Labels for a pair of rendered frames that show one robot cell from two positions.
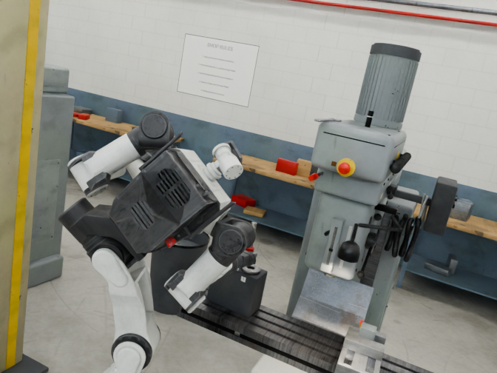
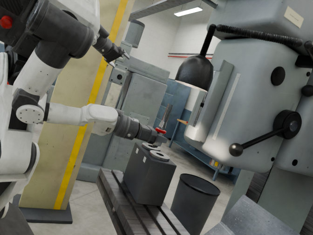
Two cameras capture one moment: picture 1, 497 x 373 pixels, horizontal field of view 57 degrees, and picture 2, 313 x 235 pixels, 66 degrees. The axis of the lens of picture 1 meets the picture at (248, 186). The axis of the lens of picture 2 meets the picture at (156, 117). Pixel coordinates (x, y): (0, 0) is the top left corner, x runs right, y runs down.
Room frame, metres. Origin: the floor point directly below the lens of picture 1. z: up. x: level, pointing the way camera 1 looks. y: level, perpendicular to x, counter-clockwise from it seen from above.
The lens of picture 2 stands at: (1.07, -0.66, 1.42)
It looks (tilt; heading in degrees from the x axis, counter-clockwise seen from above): 6 degrees down; 40
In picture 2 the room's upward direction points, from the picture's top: 20 degrees clockwise
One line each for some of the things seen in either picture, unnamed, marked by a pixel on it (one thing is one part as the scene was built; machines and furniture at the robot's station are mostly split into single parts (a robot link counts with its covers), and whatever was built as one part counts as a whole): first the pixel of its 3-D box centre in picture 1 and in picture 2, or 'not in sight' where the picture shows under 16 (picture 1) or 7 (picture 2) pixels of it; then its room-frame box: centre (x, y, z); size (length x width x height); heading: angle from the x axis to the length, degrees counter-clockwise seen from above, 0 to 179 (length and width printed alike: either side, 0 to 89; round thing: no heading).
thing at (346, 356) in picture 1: (362, 350); not in sight; (1.61, -0.57, 1.04); 0.35 x 0.15 x 0.11; 161
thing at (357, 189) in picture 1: (356, 179); (280, 36); (1.75, -0.41, 1.68); 0.34 x 0.24 x 0.10; 159
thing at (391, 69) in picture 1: (386, 86); not in sight; (1.95, -0.48, 2.05); 0.20 x 0.20 x 0.32
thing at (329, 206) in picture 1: (341, 231); (242, 104); (1.72, -0.39, 1.47); 0.21 x 0.19 x 0.32; 69
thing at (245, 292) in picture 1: (237, 283); (147, 170); (1.88, -0.03, 1.08); 0.22 x 0.12 x 0.20; 66
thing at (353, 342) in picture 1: (363, 345); not in sight; (1.59, -0.56, 1.07); 0.15 x 0.06 x 0.04; 71
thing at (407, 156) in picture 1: (400, 161); not in sight; (1.69, -0.54, 1.79); 0.45 x 0.04 x 0.04; 159
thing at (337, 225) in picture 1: (333, 244); (208, 101); (1.61, -0.35, 1.45); 0.04 x 0.04 x 0.21; 69
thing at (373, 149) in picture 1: (362, 146); not in sight; (1.73, -0.40, 1.81); 0.47 x 0.26 x 0.16; 159
